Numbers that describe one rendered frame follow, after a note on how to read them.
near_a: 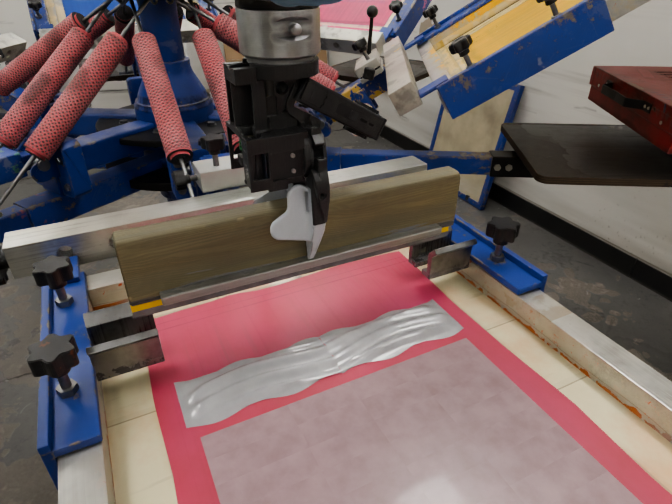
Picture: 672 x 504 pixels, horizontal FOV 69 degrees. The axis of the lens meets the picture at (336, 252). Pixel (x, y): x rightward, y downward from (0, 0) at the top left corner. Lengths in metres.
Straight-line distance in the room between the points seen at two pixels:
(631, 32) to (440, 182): 2.12
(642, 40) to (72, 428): 2.52
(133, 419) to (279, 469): 0.17
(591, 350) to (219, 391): 0.42
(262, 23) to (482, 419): 0.44
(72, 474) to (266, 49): 0.40
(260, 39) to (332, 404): 0.37
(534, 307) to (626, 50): 2.11
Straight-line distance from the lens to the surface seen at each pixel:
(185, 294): 0.53
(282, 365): 0.60
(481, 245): 0.77
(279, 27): 0.46
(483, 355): 0.64
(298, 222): 0.52
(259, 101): 0.48
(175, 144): 0.98
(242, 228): 0.52
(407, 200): 0.60
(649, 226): 2.70
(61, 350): 0.53
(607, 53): 2.75
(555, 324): 0.66
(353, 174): 0.87
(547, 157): 1.31
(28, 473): 1.92
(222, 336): 0.66
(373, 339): 0.63
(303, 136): 0.48
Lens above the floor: 1.38
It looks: 32 degrees down
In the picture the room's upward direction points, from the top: straight up
